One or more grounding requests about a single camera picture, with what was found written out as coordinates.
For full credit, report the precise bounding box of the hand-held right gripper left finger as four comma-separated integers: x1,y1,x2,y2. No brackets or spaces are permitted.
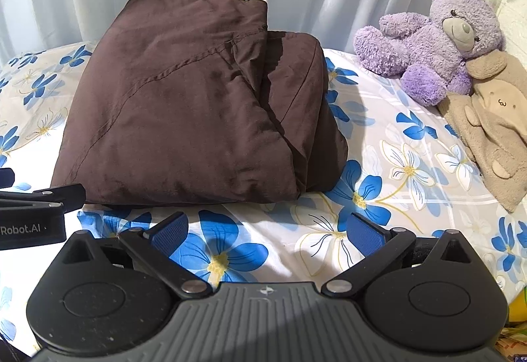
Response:
58,211,211,297

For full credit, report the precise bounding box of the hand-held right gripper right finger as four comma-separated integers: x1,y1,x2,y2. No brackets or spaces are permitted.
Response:
320,212,474,297

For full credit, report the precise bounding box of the dark brown garment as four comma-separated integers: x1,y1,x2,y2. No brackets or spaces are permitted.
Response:
51,0,348,206

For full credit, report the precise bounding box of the blue floral bedsheet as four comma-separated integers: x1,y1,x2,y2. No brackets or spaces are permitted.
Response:
0,40,527,356

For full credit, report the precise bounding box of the yellow toy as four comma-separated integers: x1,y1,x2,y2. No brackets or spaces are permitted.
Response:
508,287,527,325

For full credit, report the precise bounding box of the beige plush toy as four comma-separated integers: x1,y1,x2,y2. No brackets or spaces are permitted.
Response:
437,50,527,214

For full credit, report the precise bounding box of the purple teddy bear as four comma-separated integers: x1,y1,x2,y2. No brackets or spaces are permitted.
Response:
353,0,506,107

